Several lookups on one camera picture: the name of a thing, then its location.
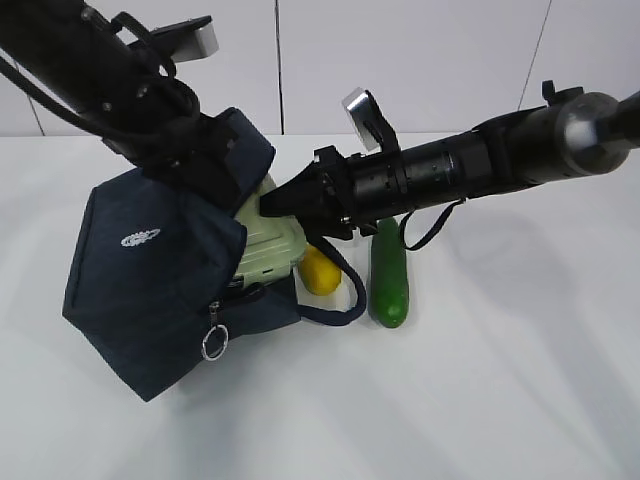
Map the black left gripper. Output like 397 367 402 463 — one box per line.
107 114 270 208

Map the navy blue lunch bag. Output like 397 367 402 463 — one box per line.
61 106 368 403

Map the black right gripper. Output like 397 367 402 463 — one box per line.
259 146 415 239

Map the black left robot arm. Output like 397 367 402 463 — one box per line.
1 1 275 212

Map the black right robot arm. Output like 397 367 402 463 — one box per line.
259 80 639 240

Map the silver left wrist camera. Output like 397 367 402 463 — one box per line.
128 16 219 63

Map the glass container with green lid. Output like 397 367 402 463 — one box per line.
229 174 307 290

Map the green cucumber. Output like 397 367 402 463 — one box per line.
369 217 409 329

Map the yellow lemon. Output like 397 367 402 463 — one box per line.
298 245 342 296

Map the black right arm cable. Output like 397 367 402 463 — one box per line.
398 197 469 251

